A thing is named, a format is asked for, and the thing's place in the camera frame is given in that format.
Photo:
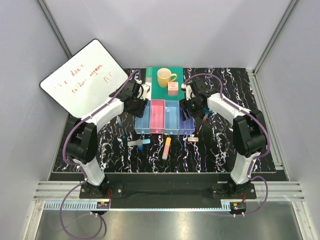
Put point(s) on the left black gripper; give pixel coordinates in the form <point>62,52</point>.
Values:
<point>139,113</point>

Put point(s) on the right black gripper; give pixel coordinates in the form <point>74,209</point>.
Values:
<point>184,104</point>

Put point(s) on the sky blue bin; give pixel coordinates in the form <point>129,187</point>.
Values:
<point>172,117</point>

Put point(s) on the light blue bin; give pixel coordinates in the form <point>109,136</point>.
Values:
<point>142,125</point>

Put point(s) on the pink bin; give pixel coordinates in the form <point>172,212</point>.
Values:
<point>157,116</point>

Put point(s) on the green book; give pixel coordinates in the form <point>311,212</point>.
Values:
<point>158,93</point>

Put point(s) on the pink cube box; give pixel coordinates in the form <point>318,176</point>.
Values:
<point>173,88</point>

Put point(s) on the yellow mug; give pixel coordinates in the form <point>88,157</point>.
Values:
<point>164,76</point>

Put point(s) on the purple bin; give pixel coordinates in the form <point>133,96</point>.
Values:
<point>187,127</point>

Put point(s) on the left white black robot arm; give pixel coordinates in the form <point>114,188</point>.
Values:
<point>81,144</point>

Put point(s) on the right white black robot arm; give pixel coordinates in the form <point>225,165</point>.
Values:
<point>250,137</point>

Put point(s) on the blue ink bottle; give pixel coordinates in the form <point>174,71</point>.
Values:
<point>207,111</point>

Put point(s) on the red pen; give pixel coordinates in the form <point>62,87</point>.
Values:
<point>202,123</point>

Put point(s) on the blue pen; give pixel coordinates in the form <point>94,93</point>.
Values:
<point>118,119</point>

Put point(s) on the small white eraser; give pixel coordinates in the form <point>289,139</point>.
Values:
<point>192,139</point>

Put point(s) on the grey marker with blue cap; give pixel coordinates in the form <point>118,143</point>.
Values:
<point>139,142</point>

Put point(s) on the orange pink highlighter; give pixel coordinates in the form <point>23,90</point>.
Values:
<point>167,145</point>

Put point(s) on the black marble pattern mat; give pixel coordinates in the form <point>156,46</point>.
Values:
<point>214,152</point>

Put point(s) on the white dry-erase board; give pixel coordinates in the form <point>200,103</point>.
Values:
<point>85,81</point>

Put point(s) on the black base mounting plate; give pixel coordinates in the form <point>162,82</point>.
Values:
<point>213,185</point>

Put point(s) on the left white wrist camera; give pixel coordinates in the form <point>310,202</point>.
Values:
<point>145,91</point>

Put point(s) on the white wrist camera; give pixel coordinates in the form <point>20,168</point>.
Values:
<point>186,88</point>
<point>145,91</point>

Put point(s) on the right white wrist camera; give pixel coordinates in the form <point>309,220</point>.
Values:
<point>186,88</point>

